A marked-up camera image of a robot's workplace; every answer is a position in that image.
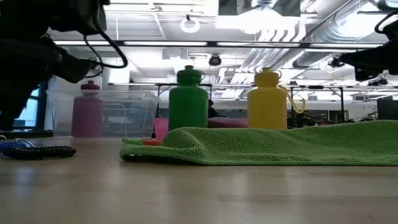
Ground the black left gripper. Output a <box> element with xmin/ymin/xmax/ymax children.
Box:
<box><xmin>0</xmin><ymin>34</ymin><xmax>63</xmax><ymax>131</ymax></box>

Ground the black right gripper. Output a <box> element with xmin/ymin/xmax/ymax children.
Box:
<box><xmin>340</xmin><ymin>40</ymin><xmax>398</xmax><ymax>81</ymax></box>

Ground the blue coil wristband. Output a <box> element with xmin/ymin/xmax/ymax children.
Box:
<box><xmin>0</xmin><ymin>135</ymin><xmax>35</xmax><ymax>153</ymax></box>

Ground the black coil wristband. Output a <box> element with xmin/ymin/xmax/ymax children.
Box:
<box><xmin>2</xmin><ymin>145</ymin><xmax>77</xmax><ymax>161</ymax></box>

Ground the magenta sports bottle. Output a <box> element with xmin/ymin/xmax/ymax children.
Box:
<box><xmin>71</xmin><ymin>80</ymin><xmax>105</xmax><ymax>139</ymax></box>

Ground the yellow sports bottle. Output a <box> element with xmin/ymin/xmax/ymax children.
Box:
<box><xmin>248</xmin><ymin>67</ymin><xmax>307</xmax><ymax>130</ymax></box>

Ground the lime green microfibre cloth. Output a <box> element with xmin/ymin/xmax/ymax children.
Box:
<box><xmin>119</xmin><ymin>119</ymin><xmax>398</xmax><ymax>166</ymax></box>

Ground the orange coil wristband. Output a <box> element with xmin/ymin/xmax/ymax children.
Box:
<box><xmin>140</xmin><ymin>138</ymin><xmax>164</xmax><ymax>147</ymax></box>

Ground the green sports bottle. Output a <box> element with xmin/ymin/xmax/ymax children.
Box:
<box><xmin>169</xmin><ymin>65</ymin><xmax>210</xmax><ymax>130</ymax></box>

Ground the black ceiling spotlight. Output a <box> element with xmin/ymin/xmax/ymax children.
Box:
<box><xmin>328</xmin><ymin>55</ymin><xmax>345</xmax><ymax>68</ymax></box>

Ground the white LED light strip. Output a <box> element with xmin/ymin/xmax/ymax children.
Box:
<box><xmin>216</xmin><ymin>41</ymin><xmax>301</xmax><ymax>47</ymax></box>
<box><xmin>308</xmin><ymin>42</ymin><xmax>385</xmax><ymax>49</ymax></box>
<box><xmin>54</xmin><ymin>40</ymin><xmax>110</xmax><ymax>46</ymax></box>
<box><xmin>123</xmin><ymin>40</ymin><xmax>208</xmax><ymax>47</ymax></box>

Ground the large window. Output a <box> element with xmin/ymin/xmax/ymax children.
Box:
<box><xmin>14</xmin><ymin>79</ymin><xmax>47</xmax><ymax>131</ymax></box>

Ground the black monitor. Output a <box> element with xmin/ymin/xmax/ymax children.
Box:
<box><xmin>377</xmin><ymin>98</ymin><xmax>398</xmax><ymax>121</ymax></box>

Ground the large clear plastic bin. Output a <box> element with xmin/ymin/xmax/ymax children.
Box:
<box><xmin>46</xmin><ymin>89</ymin><xmax>161</xmax><ymax>139</ymax></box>

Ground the pink plastic tray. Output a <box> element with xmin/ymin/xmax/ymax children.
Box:
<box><xmin>153</xmin><ymin>116</ymin><xmax>249</xmax><ymax>141</ymax></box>

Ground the black right camera cable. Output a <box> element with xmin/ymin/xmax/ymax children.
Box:
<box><xmin>374</xmin><ymin>11</ymin><xmax>398</xmax><ymax>34</ymax></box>

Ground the black camera cable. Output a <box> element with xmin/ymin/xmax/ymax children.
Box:
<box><xmin>81</xmin><ymin>6</ymin><xmax>129</xmax><ymax>78</ymax></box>
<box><xmin>374</xmin><ymin>11</ymin><xmax>398</xmax><ymax>34</ymax></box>

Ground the black background workbench frame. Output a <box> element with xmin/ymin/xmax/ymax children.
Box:
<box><xmin>108</xmin><ymin>82</ymin><xmax>398</xmax><ymax>123</ymax></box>

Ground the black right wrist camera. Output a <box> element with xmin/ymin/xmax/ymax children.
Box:
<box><xmin>382</xmin><ymin>20</ymin><xmax>398</xmax><ymax>41</ymax></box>

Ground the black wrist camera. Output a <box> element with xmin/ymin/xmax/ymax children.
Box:
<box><xmin>382</xmin><ymin>20</ymin><xmax>398</xmax><ymax>41</ymax></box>
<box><xmin>58</xmin><ymin>52</ymin><xmax>94</xmax><ymax>84</ymax></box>

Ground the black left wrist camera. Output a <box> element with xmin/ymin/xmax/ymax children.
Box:
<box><xmin>58</xmin><ymin>52</ymin><xmax>94</xmax><ymax>84</ymax></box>

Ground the black left camera cable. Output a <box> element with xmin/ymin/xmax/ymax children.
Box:
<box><xmin>81</xmin><ymin>6</ymin><xmax>129</xmax><ymax>78</ymax></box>

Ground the white ring ceiling lamp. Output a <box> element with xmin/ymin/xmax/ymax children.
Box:
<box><xmin>179</xmin><ymin>18</ymin><xmax>201</xmax><ymax>34</ymax></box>

